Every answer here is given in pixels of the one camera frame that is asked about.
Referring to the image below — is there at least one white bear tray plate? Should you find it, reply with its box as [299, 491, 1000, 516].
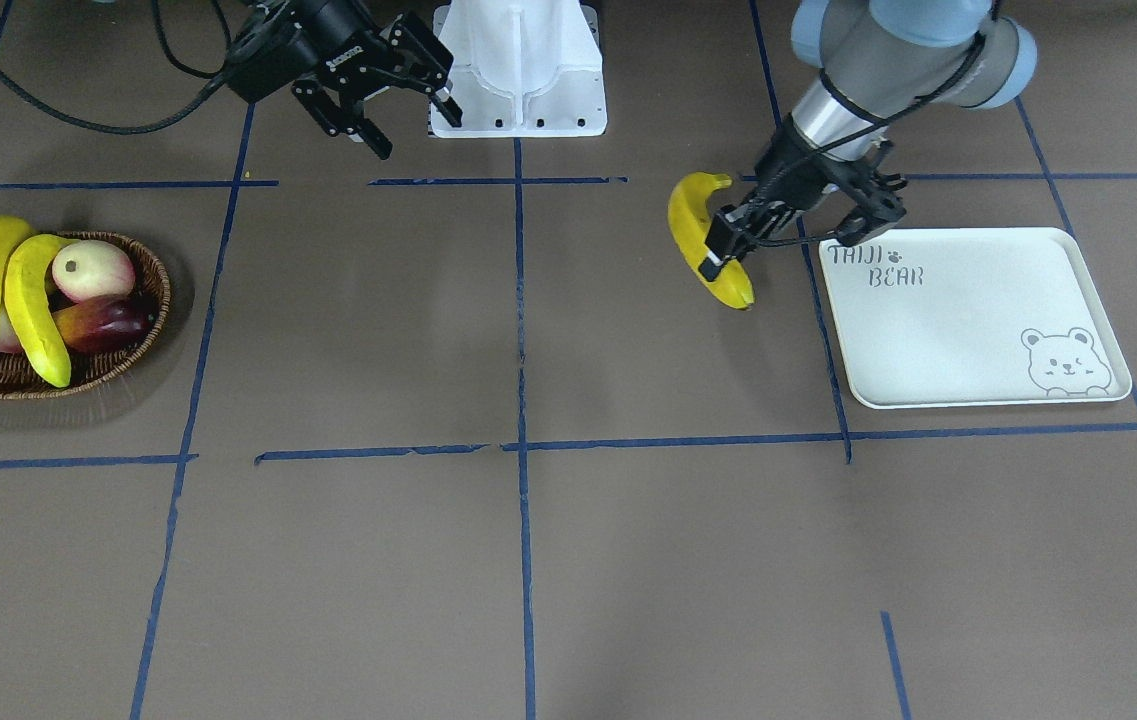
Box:
[818, 227, 1132, 409]

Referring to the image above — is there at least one yellow banana carried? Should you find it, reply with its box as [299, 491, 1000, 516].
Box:
[667, 169, 755, 311]
[5, 234, 73, 389]

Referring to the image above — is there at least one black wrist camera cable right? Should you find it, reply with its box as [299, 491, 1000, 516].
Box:
[0, 0, 259, 136]

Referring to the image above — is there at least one black wrist camera cable left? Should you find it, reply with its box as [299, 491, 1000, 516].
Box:
[728, 0, 1009, 251]

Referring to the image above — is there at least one red mango fruit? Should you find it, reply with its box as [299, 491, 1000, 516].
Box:
[52, 295, 158, 355]

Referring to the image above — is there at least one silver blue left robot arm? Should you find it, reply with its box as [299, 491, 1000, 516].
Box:
[679, 1, 1038, 284]

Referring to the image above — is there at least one brown wicker basket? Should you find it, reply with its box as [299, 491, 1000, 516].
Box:
[0, 231, 172, 402]

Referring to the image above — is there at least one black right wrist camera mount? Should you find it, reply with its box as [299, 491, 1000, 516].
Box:
[222, 1, 300, 73]

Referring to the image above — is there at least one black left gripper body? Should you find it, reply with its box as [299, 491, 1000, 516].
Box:
[752, 117, 893, 233]

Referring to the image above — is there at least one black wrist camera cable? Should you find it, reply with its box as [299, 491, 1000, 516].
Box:
[728, 0, 1009, 251]
[0, 0, 259, 136]

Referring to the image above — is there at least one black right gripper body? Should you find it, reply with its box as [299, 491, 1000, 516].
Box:
[226, 1, 391, 102]

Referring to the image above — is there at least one white camera mast with base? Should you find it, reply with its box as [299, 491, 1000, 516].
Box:
[428, 1, 608, 138]

